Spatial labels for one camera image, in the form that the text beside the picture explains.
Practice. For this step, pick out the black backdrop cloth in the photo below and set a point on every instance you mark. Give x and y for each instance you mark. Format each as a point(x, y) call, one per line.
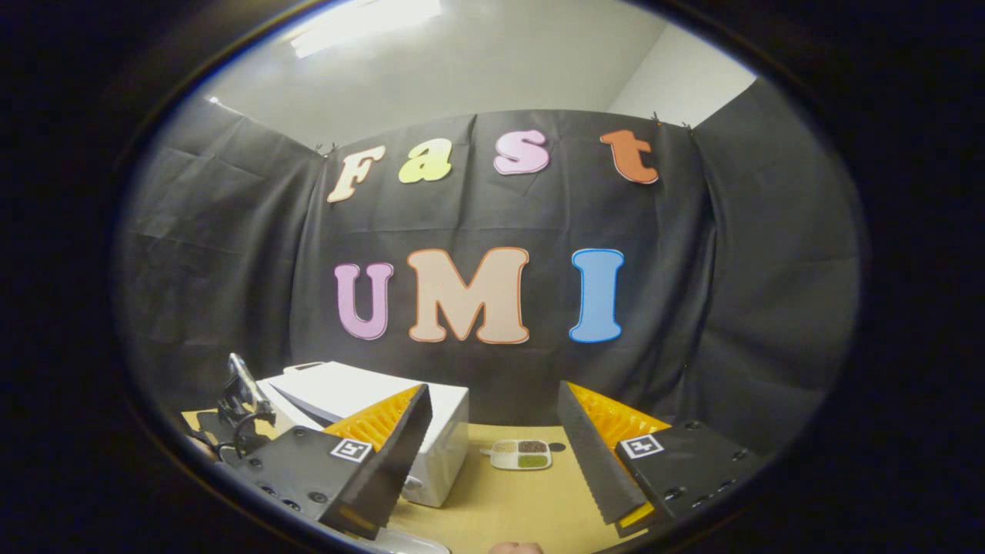
point(231, 269)

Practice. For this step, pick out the white square plate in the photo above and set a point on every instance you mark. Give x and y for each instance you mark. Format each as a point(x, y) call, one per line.
point(415, 545)

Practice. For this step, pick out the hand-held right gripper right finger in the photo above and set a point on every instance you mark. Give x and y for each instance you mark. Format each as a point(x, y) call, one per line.
point(592, 462)

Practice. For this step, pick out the white divided dish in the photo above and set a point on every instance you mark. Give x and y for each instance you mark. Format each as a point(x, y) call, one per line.
point(521, 455)

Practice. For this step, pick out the white microwave oven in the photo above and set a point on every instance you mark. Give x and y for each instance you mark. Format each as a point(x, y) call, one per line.
point(362, 385)

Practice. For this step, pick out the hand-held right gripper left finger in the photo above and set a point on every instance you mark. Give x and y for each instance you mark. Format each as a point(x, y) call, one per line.
point(392, 469)

